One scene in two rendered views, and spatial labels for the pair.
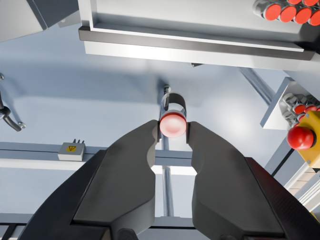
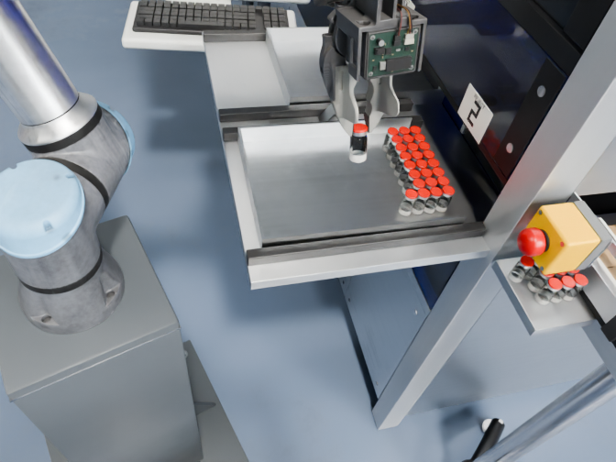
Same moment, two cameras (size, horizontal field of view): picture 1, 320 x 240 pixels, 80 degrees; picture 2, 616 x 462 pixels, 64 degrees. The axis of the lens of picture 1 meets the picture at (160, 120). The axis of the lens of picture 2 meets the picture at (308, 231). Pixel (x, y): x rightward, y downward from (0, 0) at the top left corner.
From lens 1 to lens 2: 0.63 m
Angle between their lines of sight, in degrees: 76
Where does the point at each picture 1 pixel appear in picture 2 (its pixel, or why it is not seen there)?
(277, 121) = (542, 313)
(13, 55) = not seen: outside the picture
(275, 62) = (460, 246)
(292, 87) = (506, 266)
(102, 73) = not seen: outside the picture
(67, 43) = not seen: outside the picture
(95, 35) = (265, 251)
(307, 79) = (499, 235)
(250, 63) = (436, 252)
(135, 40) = (305, 247)
